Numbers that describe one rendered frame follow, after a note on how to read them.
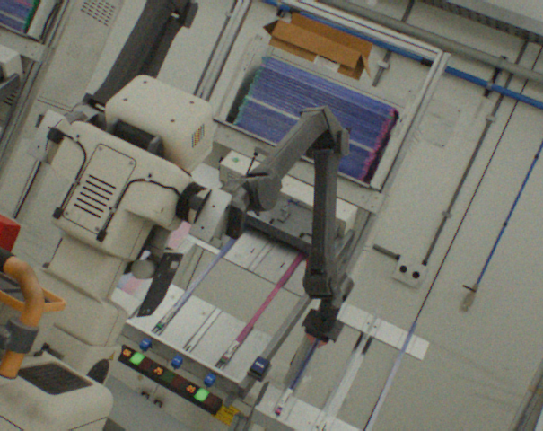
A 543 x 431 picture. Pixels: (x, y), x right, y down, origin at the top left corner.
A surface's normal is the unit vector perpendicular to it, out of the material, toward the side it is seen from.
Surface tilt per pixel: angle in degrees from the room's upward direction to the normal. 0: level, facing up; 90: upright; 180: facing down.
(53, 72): 90
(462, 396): 90
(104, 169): 82
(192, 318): 46
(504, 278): 90
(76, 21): 90
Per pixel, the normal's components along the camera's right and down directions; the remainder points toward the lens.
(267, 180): 0.83, -0.03
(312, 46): -0.18, -0.20
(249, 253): 0.08, -0.68
